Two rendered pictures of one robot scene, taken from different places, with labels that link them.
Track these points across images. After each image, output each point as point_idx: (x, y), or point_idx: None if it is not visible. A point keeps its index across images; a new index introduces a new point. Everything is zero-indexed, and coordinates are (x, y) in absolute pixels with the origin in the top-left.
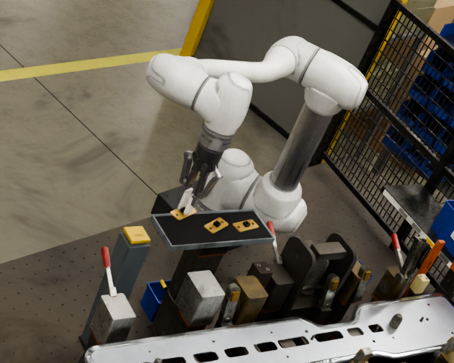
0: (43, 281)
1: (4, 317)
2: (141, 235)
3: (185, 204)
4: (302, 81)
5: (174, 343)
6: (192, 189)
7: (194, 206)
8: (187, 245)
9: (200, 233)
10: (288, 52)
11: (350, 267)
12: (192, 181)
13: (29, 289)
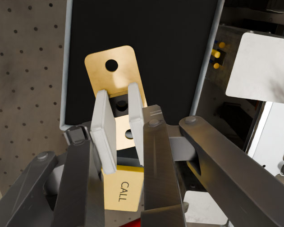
0: (8, 89)
1: (56, 150)
2: (126, 186)
3: (107, 102)
4: None
5: (271, 126)
6: (102, 136)
7: None
8: (198, 100)
9: (165, 19)
10: None
11: None
12: (95, 180)
13: (19, 111)
